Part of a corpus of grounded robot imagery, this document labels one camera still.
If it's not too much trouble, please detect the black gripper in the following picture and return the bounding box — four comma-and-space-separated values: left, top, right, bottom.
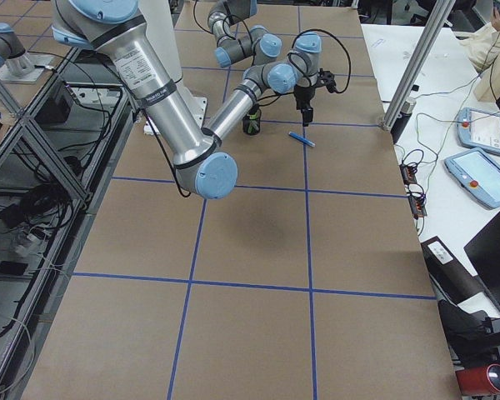
293, 69, 337, 127

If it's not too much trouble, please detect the blue highlighter pen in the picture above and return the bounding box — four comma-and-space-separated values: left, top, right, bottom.
288, 132, 316, 148

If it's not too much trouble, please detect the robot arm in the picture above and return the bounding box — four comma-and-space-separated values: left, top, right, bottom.
207, 1, 283, 68
52, 1, 333, 199

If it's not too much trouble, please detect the green highlighter pen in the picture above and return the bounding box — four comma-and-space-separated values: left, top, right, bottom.
249, 112, 260, 134

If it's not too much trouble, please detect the black mesh pen cup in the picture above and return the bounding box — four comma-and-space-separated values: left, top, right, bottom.
242, 107, 261, 136

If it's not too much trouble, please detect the teach pendant far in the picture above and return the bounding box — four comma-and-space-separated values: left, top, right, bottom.
456, 107, 500, 156

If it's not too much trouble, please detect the teach pendant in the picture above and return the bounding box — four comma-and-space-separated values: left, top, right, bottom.
456, 107, 500, 156
444, 147, 500, 209

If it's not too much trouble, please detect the seated person black shirt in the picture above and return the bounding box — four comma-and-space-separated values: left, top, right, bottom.
459, 7, 500, 73

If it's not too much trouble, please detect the teach pendant near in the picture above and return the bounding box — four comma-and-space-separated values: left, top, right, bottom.
444, 147, 500, 209

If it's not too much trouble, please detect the red cylinder speaker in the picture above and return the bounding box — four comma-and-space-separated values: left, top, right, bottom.
455, 364, 500, 397

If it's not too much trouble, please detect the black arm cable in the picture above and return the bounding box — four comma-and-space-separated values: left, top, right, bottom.
291, 27, 352, 93

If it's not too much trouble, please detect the aluminium frame post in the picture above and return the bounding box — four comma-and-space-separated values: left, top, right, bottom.
380, 0, 455, 132

